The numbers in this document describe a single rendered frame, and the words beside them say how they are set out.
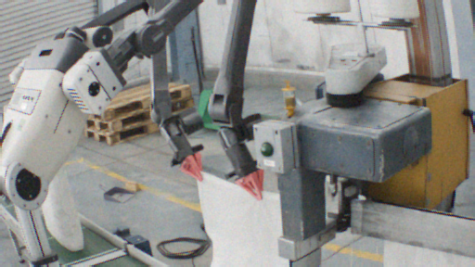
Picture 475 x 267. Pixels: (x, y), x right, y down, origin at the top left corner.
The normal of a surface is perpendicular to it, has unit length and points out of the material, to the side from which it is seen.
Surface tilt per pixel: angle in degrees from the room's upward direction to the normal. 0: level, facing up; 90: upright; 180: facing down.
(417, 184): 90
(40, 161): 115
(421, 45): 90
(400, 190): 90
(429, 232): 90
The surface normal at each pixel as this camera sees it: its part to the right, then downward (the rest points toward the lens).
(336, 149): -0.75, 0.25
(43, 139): 0.32, 0.59
